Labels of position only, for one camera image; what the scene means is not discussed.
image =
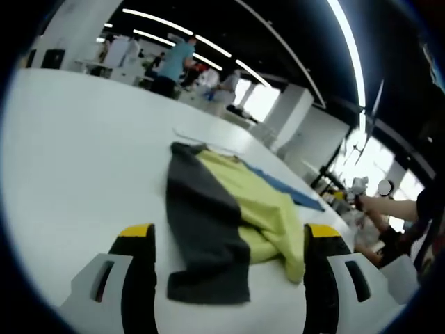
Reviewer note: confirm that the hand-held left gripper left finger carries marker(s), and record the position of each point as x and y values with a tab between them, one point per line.
139	278

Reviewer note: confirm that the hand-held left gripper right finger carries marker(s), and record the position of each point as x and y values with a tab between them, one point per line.
320	278

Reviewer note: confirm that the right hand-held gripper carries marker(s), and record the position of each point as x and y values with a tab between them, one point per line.
359	186

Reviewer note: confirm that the yellow blue grey garment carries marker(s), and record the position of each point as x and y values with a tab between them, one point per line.
205	222

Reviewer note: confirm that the white square pillar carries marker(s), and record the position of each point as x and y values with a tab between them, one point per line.
306	128
76	28

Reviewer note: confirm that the grey chair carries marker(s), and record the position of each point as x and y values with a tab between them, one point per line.
400	278

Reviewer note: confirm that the long ceiling light strip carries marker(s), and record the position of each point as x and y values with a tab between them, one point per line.
156	21
351	52

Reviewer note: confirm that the black box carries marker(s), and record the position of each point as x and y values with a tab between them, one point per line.
53	59

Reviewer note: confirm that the short ceiling light strip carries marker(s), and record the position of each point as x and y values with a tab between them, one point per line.
153	36

